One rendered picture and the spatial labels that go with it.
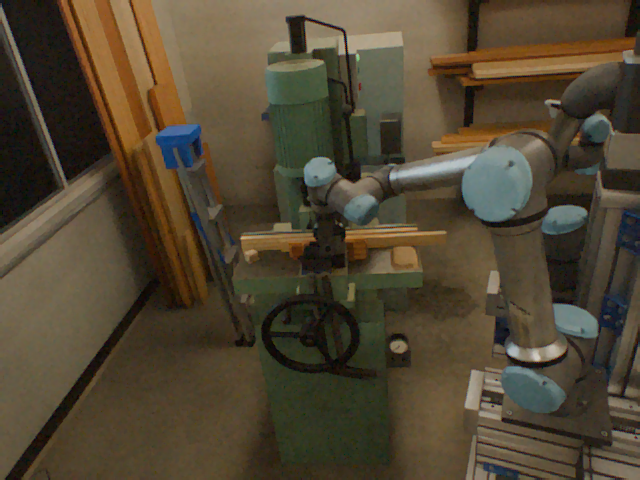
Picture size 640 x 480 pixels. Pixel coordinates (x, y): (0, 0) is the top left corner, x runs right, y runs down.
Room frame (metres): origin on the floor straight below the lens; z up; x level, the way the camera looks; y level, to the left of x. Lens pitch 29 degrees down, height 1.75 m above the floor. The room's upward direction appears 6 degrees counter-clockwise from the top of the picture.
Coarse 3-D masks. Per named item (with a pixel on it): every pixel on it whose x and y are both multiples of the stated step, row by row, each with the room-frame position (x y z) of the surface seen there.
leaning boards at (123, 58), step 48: (96, 0) 2.81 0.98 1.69; (144, 0) 3.27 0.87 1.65; (96, 48) 2.60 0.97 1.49; (144, 48) 3.16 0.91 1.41; (96, 96) 2.51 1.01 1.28; (144, 96) 2.92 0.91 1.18; (144, 144) 2.54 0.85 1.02; (144, 192) 2.57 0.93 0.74; (192, 240) 2.57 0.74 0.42; (192, 288) 2.53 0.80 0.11
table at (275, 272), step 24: (240, 264) 1.43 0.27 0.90; (264, 264) 1.41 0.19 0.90; (288, 264) 1.39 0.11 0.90; (360, 264) 1.35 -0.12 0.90; (384, 264) 1.33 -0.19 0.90; (240, 288) 1.34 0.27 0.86; (264, 288) 1.33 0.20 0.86; (288, 288) 1.32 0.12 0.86; (360, 288) 1.29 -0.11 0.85; (384, 288) 1.28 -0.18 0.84
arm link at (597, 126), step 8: (592, 120) 1.48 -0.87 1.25; (600, 120) 1.46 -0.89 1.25; (608, 120) 1.46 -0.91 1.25; (584, 128) 1.49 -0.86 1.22; (592, 128) 1.46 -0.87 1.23; (600, 128) 1.45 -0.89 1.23; (608, 128) 1.45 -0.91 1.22; (584, 136) 1.49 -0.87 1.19; (592, 136) 1.46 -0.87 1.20; (600, 136) 1.45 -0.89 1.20
